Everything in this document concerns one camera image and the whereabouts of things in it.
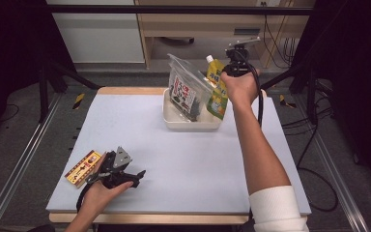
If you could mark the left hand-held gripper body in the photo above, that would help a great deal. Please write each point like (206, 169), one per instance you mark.
(116, 167)

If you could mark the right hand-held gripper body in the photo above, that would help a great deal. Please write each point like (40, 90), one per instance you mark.
(236, 67)

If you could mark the yellow spout pouch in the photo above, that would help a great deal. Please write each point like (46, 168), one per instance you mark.
(217, 103)

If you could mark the clear bag of dried seaweed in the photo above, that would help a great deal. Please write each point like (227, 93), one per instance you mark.
(185, 90)

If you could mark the white plastic bin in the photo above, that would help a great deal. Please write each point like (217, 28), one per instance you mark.
(174, 121)

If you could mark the person's right hand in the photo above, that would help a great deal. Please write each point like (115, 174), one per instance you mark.
(241, 88)

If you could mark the person's left hand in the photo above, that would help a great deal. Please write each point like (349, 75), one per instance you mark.
(99, 196)

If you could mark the yellow flat box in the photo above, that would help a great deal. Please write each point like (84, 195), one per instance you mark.
(82, 169)

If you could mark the pale table mat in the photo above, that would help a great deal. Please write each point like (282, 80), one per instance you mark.
(174, 161)

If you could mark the wooden desk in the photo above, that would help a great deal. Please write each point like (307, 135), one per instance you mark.
(203, 24)

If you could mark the black metal stand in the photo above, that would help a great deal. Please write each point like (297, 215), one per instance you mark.
(311, 96)
(43, 93)

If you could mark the black metal crossbar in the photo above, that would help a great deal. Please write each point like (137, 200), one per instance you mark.
(174, 9)

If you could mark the black curtain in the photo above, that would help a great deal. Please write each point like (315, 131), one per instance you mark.
(9, 48)
(360, 80)

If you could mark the white cabinet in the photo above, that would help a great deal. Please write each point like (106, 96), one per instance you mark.
(99, 35)

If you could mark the white sleeve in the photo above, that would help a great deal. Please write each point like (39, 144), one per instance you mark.
(277, 209)

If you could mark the aluminium floor rail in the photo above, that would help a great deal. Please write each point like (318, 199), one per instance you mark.
(331, 167)
(19, 161)

